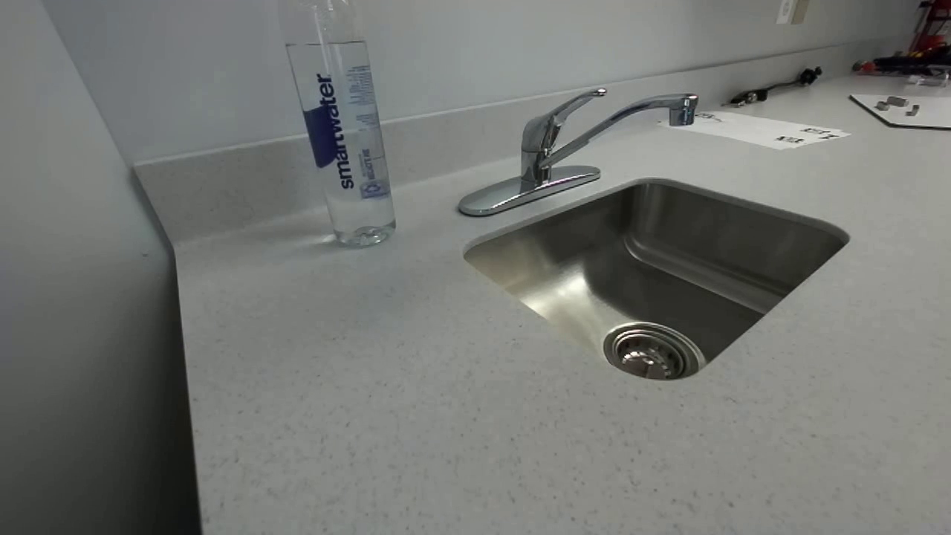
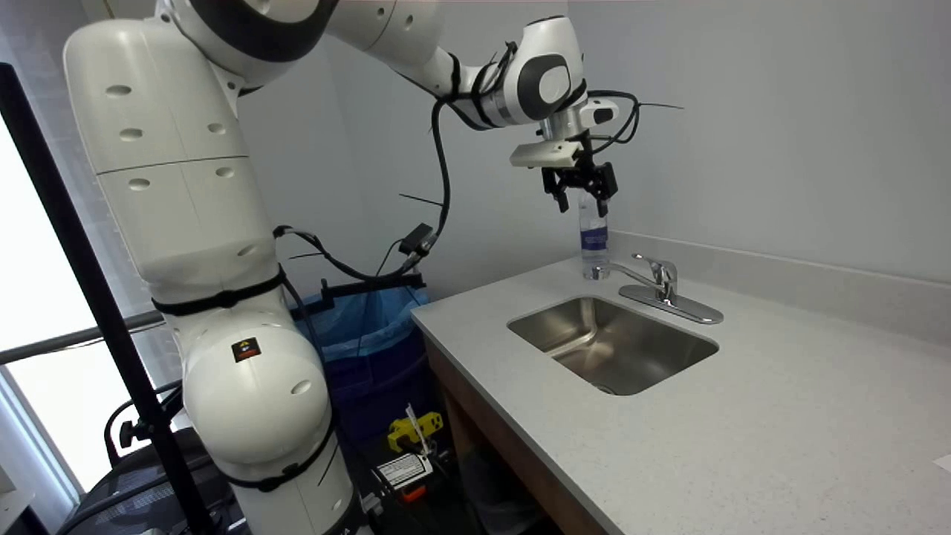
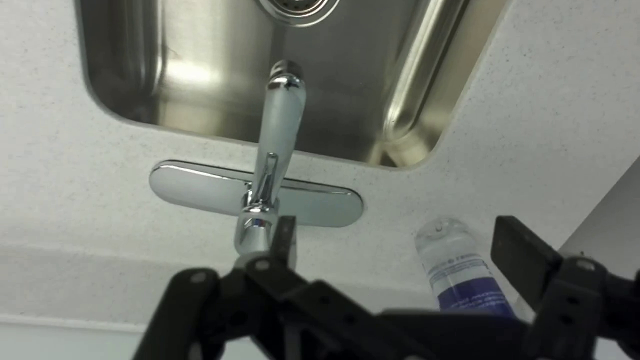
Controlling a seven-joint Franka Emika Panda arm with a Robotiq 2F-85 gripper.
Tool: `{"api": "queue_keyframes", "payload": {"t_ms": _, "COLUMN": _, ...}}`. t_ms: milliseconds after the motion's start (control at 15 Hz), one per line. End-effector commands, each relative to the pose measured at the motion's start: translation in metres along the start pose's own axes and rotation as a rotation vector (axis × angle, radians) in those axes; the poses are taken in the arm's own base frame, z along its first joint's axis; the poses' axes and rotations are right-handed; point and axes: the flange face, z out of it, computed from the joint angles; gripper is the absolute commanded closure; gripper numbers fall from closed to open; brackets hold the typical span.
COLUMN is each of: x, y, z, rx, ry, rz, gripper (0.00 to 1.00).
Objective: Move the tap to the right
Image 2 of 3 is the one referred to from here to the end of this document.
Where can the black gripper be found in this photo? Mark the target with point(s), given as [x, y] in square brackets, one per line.
[582, 180]

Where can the chrome sink faucet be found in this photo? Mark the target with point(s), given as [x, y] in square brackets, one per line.
[663, 287]

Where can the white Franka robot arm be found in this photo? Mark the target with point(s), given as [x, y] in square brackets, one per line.
[169, 196]

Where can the clear smartwater bottle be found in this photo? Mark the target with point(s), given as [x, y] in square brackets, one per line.
[594, 241]

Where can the stainless steel sink basin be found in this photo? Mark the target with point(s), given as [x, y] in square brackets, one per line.
[614, 343]

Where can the wooden counter cabinet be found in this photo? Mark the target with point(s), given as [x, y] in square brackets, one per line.
[496, 435]

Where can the bin with blue bag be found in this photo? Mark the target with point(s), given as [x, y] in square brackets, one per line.
[366, 345]

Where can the yellow tool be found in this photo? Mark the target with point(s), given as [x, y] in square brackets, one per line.
[405, 431]

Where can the white labelled box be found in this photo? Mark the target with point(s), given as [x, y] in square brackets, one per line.
[405, 471]

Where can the black slanted pole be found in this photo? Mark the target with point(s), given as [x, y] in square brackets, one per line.
[99, 297]

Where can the black cart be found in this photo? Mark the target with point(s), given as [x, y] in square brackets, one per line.
[130, 486]

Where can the grey window rail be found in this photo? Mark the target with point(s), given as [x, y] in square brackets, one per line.
[62, 343]

